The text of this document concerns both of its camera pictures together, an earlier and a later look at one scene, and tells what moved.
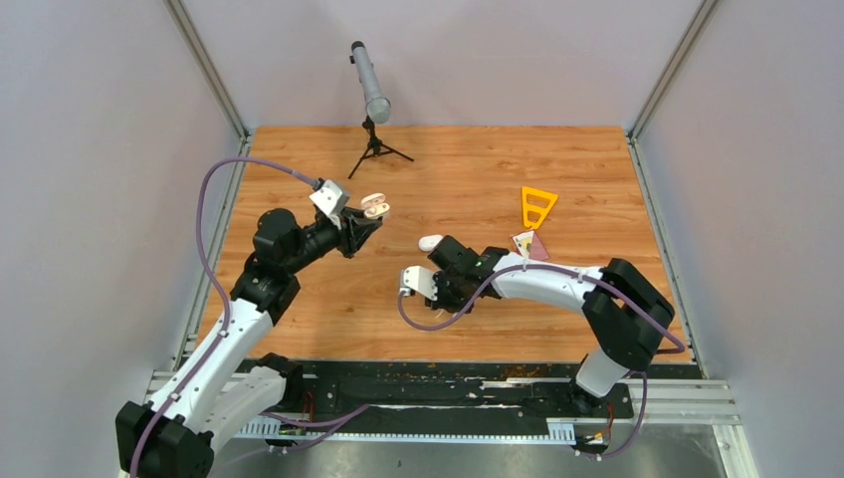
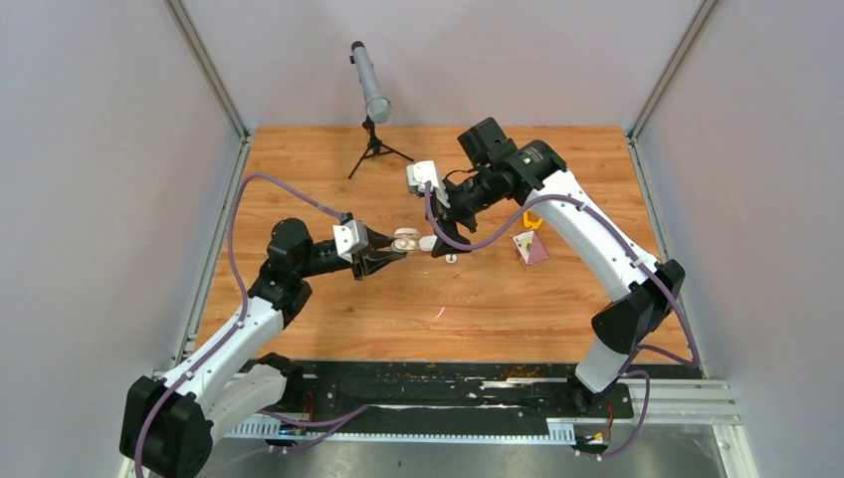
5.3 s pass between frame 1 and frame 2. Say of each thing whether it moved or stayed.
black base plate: stayed
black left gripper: moved
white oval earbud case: stayed
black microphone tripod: stayed
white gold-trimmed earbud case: moved
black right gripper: moved
